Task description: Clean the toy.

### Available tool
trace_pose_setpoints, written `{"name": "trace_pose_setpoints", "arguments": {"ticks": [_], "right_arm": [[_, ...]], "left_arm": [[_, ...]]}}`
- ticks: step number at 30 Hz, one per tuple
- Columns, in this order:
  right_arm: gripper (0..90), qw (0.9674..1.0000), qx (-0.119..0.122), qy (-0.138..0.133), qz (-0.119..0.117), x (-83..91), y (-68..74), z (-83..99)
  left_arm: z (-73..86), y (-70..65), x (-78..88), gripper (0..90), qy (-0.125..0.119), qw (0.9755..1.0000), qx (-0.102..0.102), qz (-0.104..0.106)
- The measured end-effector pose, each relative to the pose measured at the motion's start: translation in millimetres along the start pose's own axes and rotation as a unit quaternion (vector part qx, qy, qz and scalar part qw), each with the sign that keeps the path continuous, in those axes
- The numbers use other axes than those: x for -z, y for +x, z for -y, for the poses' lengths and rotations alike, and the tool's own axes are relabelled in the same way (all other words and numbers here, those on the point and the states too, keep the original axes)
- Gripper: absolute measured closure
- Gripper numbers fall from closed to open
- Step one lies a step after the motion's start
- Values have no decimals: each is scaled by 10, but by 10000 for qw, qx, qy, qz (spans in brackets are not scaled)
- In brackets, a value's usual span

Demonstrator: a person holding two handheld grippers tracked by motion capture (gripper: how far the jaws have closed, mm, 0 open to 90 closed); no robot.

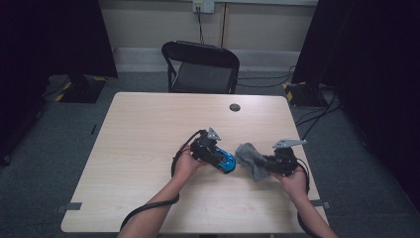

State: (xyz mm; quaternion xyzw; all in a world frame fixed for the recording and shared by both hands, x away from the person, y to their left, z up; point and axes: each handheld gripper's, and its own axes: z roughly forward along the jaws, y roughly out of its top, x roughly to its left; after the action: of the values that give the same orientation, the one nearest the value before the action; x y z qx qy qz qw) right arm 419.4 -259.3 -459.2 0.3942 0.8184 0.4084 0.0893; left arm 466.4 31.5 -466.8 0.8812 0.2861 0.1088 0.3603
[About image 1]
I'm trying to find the black curtain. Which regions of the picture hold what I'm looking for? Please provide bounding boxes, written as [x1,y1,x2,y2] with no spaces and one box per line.
[291,0,420,212]
[0,0,119,167]

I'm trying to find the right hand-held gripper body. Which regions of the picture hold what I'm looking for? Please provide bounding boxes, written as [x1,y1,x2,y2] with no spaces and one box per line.
[272,138,307,177]

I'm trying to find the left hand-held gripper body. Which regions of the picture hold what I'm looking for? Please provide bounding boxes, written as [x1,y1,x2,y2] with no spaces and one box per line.
[190,127,223,160]

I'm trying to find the black folding chair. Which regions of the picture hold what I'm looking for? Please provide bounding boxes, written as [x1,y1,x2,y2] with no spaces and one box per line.
[160,40,241,95]

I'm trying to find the thin wall conduit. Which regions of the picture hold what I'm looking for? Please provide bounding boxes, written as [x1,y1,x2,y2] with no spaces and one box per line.
[219,2,230,48]

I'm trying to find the right hand-held gripper cable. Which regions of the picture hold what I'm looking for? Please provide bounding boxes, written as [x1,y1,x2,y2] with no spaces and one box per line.
[295,158,323,238]

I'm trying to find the hand-held gripper cable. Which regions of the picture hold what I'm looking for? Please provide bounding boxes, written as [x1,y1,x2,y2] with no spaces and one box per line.
[295,158,323,238]
[119,129,204,232]

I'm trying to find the left hand-held gripper cable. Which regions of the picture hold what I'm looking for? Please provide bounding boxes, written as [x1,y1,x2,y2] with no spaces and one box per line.
[119,129,204,232]

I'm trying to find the black socket cable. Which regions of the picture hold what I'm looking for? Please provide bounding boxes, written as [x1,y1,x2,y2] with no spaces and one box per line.
[196,7,206,45]

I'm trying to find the grey cloth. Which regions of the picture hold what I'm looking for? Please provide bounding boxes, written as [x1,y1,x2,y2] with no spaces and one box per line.
[235,142,272,182]

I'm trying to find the person's left hand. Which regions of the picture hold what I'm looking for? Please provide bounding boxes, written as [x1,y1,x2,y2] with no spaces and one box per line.
[172,143,209,181]

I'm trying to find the black stand base yellow tape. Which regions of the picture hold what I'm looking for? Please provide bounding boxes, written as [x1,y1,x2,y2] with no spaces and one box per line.
[53,73,108,104]
[281,80,328,108]

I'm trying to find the white wall socket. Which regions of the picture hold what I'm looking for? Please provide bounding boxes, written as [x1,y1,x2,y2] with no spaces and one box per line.
[192,0,216,15]

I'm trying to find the person's right hand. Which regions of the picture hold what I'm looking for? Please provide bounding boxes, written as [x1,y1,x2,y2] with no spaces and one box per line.
[271,165,310,199]

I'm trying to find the black floor cable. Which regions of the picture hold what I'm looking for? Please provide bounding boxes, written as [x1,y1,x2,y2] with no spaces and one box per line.
[237,64,296,81]
[237,77,293,89]
[300,90,340,143]
[295,103,343,127]

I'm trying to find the grey tape strip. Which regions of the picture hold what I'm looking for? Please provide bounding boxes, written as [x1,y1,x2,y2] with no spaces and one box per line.
[55,201,83,213]
[311,198,332,210]

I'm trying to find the blue toy car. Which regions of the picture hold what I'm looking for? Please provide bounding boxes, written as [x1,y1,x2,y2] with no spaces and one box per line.
[207,147,238,175]

